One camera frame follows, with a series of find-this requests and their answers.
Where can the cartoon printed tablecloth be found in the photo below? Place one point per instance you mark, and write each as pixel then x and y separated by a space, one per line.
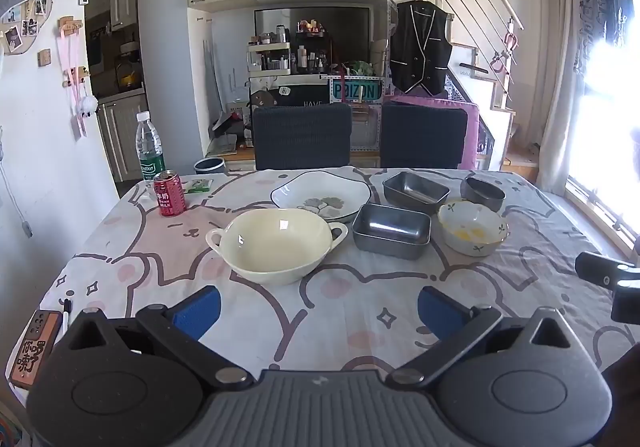
pixel 350 312

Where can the hanging dark clothes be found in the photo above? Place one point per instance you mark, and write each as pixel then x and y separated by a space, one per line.
pixel 607 12

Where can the beige curtain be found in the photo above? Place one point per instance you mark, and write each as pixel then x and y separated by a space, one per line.
pixel 557 87

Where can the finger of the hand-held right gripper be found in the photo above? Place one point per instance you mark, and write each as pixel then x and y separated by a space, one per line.
pixel 597 268

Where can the white cosmetics organizer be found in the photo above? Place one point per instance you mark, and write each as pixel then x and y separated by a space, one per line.
pixel 269 58

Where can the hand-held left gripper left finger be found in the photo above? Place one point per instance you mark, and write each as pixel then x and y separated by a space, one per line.
pixel 200 309

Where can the round metal bowl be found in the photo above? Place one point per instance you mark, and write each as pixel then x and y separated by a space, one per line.
pixel 482 194

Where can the dark cosmetics shelf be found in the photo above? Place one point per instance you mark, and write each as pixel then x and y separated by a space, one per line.
pixel 312 52

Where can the red drink can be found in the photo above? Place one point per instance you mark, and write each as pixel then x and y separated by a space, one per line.
pixel 170 194

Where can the white marker pen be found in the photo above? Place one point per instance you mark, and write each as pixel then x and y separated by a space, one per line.
pixel 65 314

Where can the black lettered board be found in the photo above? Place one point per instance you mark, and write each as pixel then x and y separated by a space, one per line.
pixel 300 96

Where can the square metal tray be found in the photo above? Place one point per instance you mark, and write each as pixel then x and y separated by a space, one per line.
pixel 392 229
pixel 415 189

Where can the dark round bin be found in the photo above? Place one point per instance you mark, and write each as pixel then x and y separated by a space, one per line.
pixel 211 166

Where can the wooden staircase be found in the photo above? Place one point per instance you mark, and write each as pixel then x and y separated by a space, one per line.
pixel 490 92

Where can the pink chair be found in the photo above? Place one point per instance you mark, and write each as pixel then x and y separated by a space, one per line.
pixel 472 132

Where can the floral yellow-rimmed ceramic bowl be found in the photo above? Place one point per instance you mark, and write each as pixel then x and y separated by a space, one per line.
pixel 472 229

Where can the wall photo collage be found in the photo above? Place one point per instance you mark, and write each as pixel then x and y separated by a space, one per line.
pixel 25 2

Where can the black vest with white trim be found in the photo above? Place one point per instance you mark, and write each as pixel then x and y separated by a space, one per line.
pixel 420 47

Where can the white plate with leaf print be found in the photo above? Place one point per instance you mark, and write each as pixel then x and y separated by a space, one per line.
pixel 320 199

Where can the kitchen cabinet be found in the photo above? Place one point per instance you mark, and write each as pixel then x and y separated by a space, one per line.
pixel 122 127

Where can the white plush pendant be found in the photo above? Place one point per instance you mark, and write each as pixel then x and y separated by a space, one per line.
pixel 86 107

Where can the green snack packet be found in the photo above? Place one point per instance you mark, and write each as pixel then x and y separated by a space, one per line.
pixel 200 185

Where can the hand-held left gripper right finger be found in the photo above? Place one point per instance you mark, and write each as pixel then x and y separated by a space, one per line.
pixel 440 312

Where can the teal sign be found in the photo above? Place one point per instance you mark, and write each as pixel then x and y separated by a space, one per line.
pixel 356 91

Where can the phone in brown case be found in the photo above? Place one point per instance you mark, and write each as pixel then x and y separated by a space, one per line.
pixel 32 349

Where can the dark wall mirror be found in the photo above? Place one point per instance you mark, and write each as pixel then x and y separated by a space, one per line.
pixel 340 27

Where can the dark fabric chair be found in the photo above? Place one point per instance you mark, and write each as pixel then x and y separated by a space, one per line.
pixel 302 137
pixel 425 137

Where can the clear water bottle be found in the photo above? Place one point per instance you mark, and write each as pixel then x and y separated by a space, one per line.
pixel 149 147

